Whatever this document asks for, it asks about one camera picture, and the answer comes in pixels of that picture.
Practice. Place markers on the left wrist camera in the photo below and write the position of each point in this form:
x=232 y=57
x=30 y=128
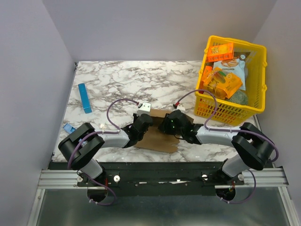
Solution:
x=144 y=108

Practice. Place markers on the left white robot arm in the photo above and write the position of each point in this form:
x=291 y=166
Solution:
x=81 y=145

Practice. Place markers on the small orange packet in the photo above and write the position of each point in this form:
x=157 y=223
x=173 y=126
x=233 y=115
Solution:
x=207 y=70

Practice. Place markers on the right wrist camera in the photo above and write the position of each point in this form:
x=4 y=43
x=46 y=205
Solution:
x=181 y=108

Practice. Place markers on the brown cardboard box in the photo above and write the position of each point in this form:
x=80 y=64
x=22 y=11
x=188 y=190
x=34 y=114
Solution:
x=156 y=140

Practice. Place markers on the small blue box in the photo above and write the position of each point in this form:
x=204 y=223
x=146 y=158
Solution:
x=69 y=128

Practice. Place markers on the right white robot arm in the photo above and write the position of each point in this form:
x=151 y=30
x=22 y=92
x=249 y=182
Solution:
x=253 y=148

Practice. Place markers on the orange snack box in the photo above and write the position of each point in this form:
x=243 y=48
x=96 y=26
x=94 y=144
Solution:
x=220 y=52

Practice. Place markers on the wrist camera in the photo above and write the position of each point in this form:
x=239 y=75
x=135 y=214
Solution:
x=144 y=108
x=181 y=108

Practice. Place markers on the long blue box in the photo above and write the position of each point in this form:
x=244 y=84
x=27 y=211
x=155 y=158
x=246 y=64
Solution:
x=84 y=98

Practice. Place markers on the orange mango snack bag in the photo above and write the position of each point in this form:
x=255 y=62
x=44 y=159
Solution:
x=221 y=83

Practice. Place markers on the light blue snack bag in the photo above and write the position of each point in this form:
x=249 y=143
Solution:
x=235 y=66

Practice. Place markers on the yellow plastic basket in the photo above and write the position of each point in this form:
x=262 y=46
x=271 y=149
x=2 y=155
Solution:
x=232 y=113

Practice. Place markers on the green textured pouch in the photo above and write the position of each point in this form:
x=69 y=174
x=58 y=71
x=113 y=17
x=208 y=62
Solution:
x=239 y=97

